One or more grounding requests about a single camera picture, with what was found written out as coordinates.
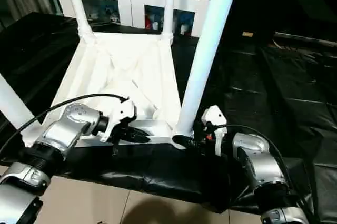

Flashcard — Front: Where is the black work mat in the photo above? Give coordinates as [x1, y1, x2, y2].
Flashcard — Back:
[0, 13, 337, 217]

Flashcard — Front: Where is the white plastic table top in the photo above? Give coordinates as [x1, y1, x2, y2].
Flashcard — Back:
[21, 31, 186, 150]

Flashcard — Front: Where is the white plastic table leg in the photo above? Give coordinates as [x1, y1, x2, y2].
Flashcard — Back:
[0, 74, 36, 130]
[161, 0, 177, 43]
[64, 0, 96, 43]
[174, 0, 242, 136]

